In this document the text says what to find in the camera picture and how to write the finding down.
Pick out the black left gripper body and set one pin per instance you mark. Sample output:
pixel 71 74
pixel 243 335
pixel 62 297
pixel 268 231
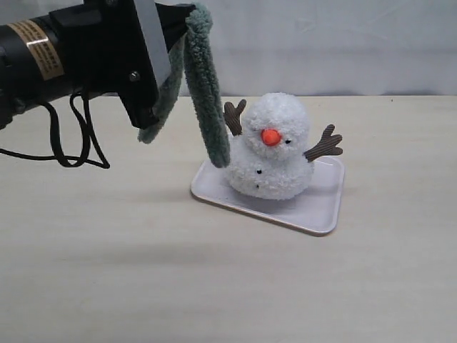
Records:
pixel 106 54

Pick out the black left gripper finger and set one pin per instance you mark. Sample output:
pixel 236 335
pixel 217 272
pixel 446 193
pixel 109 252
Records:
pixel 173 22

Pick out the green fuzzy scarf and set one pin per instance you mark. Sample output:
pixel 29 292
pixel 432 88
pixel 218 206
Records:
pixel 192 61

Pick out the white plush snowman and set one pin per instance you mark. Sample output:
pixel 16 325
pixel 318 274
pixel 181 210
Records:
pixel 270 157

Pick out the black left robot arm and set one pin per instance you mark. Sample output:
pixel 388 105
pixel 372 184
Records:
pixel 34 67

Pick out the white backdrop curtain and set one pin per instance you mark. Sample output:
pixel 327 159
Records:
pixel 340 47

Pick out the white plastic tray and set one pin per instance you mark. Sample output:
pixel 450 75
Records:
pixel 315 211

